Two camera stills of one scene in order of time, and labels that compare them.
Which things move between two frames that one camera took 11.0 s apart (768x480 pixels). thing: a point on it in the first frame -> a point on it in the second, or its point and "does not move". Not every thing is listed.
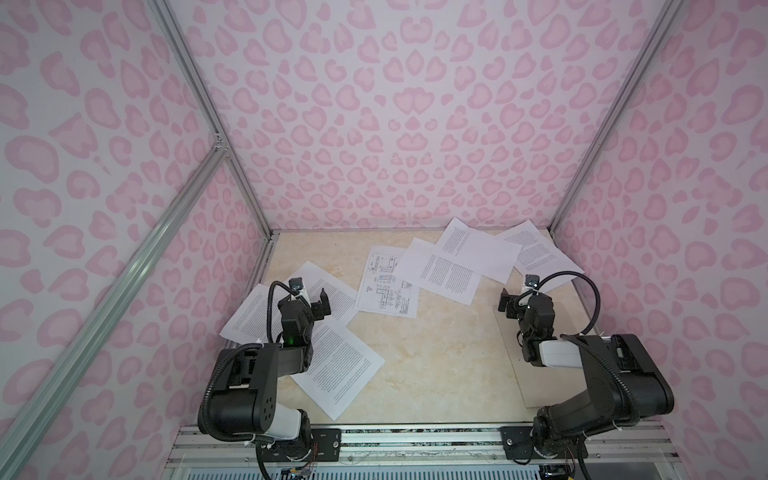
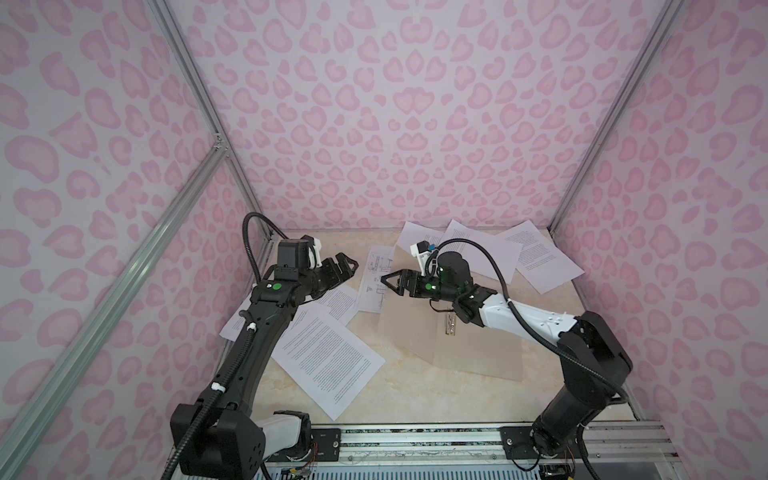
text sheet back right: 539,256 does not move
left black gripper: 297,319 -> 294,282
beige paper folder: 548,386 -> 440,337
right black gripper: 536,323 -> 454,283
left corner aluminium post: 201,90 does not move
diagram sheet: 383,291 does not move
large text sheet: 342,366 does not move
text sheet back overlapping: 489,255 does not move
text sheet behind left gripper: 342,299 does not move
